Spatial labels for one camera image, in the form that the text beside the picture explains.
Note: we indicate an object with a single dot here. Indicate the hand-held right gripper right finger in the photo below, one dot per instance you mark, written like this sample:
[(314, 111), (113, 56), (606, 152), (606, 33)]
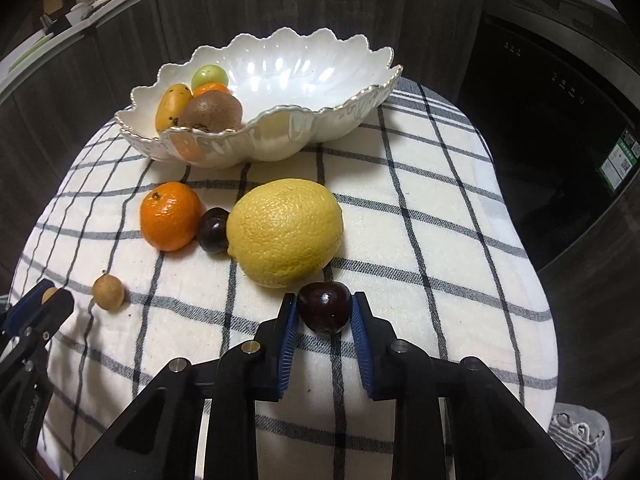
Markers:
[(361, 345)]

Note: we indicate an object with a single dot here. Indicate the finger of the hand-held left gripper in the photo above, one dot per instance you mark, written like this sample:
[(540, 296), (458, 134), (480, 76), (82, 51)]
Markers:
[(55, 310), (25, 305)]

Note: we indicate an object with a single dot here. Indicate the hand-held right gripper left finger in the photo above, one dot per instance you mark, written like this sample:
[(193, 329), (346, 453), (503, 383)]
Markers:
[(286, 345)]

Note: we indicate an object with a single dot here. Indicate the dark red cherry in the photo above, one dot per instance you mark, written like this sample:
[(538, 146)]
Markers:
[(212, 230), (324, 307)]

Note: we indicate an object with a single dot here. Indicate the yellow mango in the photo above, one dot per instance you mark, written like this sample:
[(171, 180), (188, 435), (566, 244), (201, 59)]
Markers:
[(170, 107)]

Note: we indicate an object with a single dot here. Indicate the brown kiwi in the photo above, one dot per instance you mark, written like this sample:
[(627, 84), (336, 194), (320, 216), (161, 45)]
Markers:
[(212, 110)]

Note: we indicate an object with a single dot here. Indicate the white scalloped ceramic bowl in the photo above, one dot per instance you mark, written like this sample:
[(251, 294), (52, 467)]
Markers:
[(300, 90)]

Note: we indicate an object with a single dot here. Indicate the orange tangerine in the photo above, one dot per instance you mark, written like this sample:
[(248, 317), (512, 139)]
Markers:
[(170, 217), (210, 89)]

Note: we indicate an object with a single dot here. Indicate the green round fruit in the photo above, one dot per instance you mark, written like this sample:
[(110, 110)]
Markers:
[(210, 76)]

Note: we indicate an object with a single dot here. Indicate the white black checkered cloth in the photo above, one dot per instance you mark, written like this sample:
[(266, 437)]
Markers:
[(425, 260)]

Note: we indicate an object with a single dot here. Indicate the yellow lemon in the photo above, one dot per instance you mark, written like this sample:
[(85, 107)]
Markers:
[(284, 232)]

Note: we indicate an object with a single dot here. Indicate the green basin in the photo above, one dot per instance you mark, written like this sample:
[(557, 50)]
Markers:
[(32, 52)]

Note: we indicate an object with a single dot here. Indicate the black built-in dishwasher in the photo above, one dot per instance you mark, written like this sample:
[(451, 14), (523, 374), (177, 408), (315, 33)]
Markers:
[(550, 125)]

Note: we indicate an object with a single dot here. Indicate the dark wood base cabinets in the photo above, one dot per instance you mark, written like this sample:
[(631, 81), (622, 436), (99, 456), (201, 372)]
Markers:
[(425, 15)]

